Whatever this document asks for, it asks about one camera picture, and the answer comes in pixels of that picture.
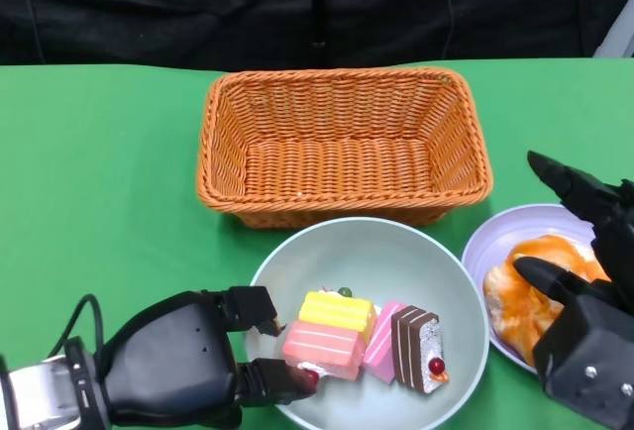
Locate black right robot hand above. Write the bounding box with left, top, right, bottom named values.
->
left=512, top=150, right=634, bottom=430

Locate lilac plate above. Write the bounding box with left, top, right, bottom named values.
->
left=460, top=203, right=618, bottom=376

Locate orange wicker basket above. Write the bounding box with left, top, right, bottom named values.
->
left=196, top=66, right=495, bottom=231

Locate pink cake slice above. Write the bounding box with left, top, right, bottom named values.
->
left=362, top=300, right=409, bottom=385

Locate salmon pink layered cake block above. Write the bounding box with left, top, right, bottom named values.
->
left=281, top=319, right=367, bottom=384

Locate orange glazed bread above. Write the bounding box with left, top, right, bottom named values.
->
left=482, top=234, right=613, bottom=368

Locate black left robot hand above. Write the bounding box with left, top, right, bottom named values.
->
left=101, top=284, right=321, bottom=426

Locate pale green bowl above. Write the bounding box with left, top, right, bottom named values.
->
left=247, top=216, right=491, bottom=430

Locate chocolate layered cake slice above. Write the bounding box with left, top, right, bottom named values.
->
left=390, top=304, right=451, bottom=395

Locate yellow layered cake block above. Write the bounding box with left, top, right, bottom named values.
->
left=298, top=286, right=378, bottom=348

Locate white frame leg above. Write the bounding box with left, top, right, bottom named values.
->
left=591, top=1, right=634, bottom=59

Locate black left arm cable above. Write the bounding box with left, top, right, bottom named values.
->
left=49, top=293, right=106, bottom=358

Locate black backdrop curtain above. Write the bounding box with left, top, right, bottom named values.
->
left=0, top=0, right=634, bottom=73

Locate green tablecloth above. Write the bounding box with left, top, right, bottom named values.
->
left=0, top=57, right=634, bottom=430

